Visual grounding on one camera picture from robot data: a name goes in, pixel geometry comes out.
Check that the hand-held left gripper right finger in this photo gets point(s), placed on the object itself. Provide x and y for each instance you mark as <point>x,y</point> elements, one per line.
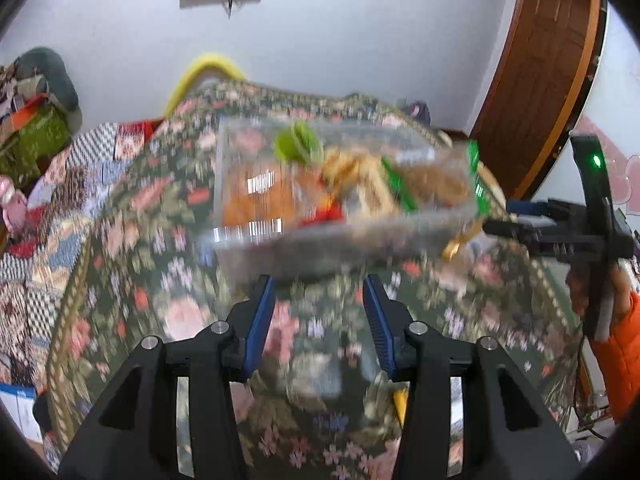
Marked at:
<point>381,332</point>

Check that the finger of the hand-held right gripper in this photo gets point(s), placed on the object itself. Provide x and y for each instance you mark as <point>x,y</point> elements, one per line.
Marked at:
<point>507,229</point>
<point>525,207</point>

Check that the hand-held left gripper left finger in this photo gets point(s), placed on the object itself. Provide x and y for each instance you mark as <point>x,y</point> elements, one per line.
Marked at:
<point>259,332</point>

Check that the small green snack packet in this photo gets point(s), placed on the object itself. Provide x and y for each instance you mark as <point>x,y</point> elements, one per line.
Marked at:
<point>474,157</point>

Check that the clear green-edged bag brown snacks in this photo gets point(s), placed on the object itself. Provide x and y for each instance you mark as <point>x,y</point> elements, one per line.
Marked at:
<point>430,186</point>

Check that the clear plastic container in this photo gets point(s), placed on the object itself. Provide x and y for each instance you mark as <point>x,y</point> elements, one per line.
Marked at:
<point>300,246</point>

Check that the red snack packet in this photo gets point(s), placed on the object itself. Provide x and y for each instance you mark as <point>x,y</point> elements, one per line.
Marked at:
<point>325,216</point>

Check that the clear bag of orange snacks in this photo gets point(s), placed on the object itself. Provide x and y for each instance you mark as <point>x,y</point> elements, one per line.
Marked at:
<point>270,201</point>

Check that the yellow biscuit packet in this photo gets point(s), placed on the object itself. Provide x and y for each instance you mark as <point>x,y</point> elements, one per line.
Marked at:
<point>350,170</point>

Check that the green leaf-shaped snack packet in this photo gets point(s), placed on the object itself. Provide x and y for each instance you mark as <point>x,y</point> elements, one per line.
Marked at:
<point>297,142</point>

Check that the person's right hand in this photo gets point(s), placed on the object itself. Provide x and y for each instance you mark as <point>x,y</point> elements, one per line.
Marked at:
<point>577,290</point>

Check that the floral blanket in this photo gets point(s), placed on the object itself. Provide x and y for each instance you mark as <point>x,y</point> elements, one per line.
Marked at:
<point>175,310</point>

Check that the brown wooden door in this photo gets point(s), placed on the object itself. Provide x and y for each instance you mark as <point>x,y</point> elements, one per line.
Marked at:
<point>540,75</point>

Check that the patchwork quilt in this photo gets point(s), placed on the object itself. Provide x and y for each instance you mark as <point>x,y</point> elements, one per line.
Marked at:
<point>65,200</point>

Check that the blue white cardboard box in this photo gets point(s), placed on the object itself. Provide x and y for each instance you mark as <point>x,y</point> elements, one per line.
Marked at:
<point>17,407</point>

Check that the pile of patterned clothes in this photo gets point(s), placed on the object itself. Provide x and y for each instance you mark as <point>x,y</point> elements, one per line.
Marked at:
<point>10,87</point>

